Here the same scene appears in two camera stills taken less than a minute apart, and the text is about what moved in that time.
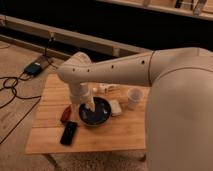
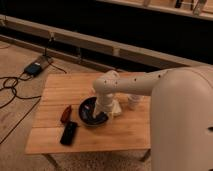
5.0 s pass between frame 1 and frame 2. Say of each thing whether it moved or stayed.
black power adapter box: stayed
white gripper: moved
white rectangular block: stayed
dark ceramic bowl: stayed
